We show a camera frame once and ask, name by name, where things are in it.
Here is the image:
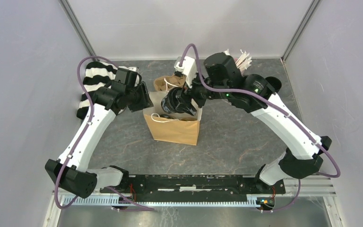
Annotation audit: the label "brown paper bag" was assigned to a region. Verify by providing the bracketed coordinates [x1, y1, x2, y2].
[143, 91, 202, 145]

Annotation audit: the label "black paper coffee cup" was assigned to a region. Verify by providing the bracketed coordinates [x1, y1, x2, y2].
[159, 114, 174, 119]

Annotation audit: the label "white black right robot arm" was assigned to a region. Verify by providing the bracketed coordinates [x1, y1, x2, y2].
[174, 51, 331, 193]

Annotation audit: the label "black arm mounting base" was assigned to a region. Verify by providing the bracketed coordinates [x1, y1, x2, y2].
[114, 175, 286, 202]

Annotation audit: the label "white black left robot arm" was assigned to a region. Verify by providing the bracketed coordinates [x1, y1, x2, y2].
[45, 68, 153, 198]

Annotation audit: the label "black white striped cloth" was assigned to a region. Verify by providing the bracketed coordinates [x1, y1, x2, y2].
[76, 61, 139, 120]

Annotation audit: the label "white wrapped stirrer sticks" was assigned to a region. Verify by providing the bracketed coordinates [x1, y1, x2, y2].
[233, 50, 252, 73]

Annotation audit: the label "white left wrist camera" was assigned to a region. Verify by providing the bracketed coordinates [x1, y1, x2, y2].
[129, 73, 142, 87]

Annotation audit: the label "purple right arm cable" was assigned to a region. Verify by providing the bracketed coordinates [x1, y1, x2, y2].
[180, 43, 341, 214]

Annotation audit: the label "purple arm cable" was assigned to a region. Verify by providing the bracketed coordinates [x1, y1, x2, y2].
[53, 55, 155, 212]
[180, 43, 341, 214]

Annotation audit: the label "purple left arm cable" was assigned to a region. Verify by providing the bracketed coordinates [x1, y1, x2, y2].
[53, 55, 155, 212]

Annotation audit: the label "slotted aluminium cable rail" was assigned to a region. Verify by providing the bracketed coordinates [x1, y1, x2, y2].
[73, 195, 260, 208]

